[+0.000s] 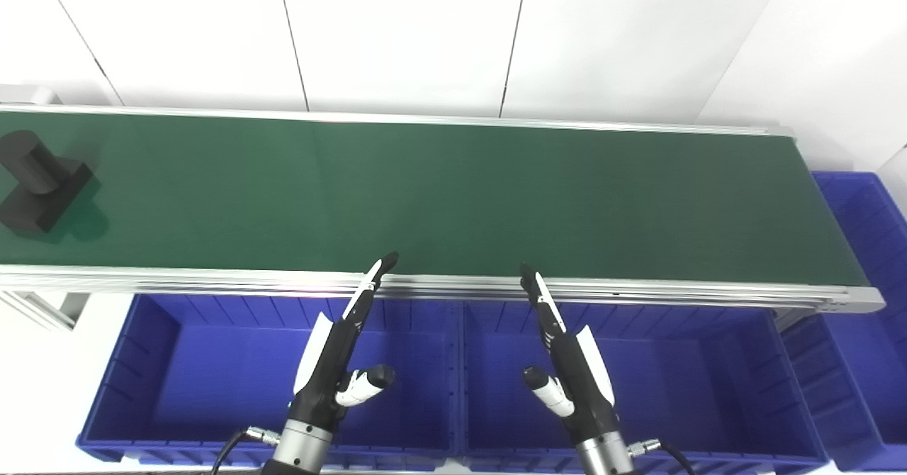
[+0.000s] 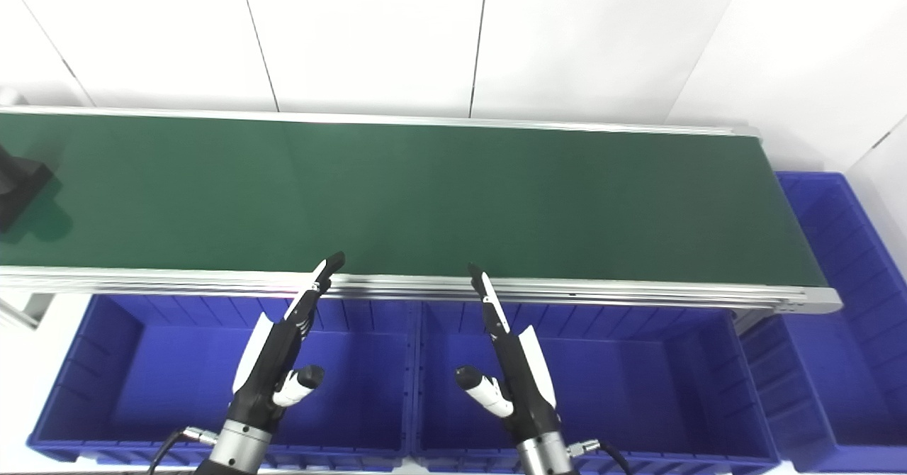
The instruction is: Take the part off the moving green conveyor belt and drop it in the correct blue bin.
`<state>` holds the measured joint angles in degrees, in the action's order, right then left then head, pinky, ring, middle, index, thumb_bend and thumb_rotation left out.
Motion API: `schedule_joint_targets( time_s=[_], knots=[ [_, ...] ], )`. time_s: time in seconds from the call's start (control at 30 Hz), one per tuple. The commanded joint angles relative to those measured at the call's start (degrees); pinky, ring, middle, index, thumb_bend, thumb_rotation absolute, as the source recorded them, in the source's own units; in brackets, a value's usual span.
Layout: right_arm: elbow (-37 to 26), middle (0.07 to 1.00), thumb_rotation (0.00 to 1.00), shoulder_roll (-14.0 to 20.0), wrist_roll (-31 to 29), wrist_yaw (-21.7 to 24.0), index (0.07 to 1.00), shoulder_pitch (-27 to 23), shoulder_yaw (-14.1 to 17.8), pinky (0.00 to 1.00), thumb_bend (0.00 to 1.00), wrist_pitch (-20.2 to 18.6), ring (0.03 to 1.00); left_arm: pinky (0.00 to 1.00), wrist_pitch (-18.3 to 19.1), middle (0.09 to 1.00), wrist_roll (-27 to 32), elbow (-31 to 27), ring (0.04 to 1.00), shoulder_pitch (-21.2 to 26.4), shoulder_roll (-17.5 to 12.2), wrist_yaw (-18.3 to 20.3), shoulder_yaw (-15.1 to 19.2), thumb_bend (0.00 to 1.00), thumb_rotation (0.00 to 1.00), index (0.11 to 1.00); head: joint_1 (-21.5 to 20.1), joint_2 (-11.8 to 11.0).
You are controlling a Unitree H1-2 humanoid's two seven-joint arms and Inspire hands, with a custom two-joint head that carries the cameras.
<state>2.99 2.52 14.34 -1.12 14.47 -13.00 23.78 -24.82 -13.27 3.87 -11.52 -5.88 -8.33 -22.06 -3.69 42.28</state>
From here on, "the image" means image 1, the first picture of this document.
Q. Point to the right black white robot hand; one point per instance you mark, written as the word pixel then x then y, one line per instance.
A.
pixel 577 383

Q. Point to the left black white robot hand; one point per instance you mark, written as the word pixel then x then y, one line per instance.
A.
pixel 327 365

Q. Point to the black cylinder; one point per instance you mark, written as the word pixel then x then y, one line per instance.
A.
pixel 35 184

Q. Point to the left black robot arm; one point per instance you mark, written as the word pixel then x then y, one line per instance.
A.
pixel 301 450

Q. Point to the blue plastic bin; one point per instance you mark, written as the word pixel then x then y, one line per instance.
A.
pixel 864 333
pixel 680 383
pixel 234 383

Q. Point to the green conveyor belt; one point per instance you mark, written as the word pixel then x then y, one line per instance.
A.
pixel 638 292
pixel 453 198

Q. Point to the aluminium conveyor support leg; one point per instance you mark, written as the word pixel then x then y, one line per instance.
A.
pixel 42 308

